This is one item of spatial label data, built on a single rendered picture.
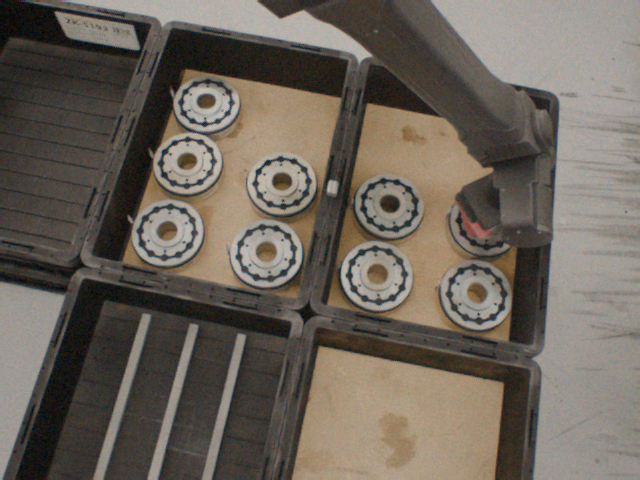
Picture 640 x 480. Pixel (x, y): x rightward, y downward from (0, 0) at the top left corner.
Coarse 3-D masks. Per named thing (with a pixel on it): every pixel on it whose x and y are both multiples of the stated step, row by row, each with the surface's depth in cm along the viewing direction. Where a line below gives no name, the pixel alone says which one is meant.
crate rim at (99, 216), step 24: (168, 24) 95; (192, 24) 95; (288, 48) 94; (312, 48) 94; (144, 96) 90; (336, 120) 90; (120, 144) 87; (336, 144) 88; (120, 168) 86; (336, 168) 87; (96, 216) 84; (96, 240) 82; (312, 240) 83; (96, 264) 81; (120, 264) 81; (312, 264) 82; (192, 288) 80; (216, 288) 80; (240, 288) 80
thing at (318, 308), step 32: (352, 96) 91; (544, 96) 92; (352, 128) 89; (320, 256) 82; (544, 256) 83; (320, 288) 81; (544, 288) 82; (352, 320) 79; (384, 320) 80; (544, 320) 80; (512, 352) 79
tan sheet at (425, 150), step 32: (384, 128) 101; (416, 128) 101; (448, 128) 101; (384, 160) 99; (416, 160) 99; (448, 160) 99; (352, 192) 97; (448, 192) 97; (352, 224) 95; (416, 256) 93; (448, 256) 94; (512, 256) 94; (416, 288) 92; (512, 288) 92; (416, 320) 90
